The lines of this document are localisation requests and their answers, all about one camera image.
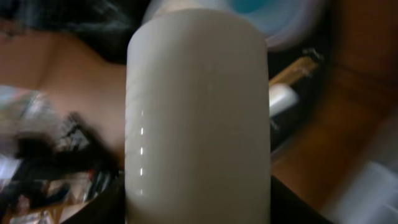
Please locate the blue plastic cup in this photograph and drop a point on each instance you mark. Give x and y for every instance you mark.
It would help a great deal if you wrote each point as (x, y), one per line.
(248, 6)

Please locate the wooden chopstick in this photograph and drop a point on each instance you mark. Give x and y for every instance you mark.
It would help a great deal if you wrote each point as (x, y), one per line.
(300, 68)

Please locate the grey dishwasher rack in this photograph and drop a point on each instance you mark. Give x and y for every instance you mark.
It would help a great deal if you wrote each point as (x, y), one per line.
(369, 193)

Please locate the small white cup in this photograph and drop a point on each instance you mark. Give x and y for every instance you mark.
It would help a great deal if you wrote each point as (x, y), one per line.
(197, 146)

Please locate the white pink bowl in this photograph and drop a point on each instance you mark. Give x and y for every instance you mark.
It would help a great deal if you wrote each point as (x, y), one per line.
(284, 23)

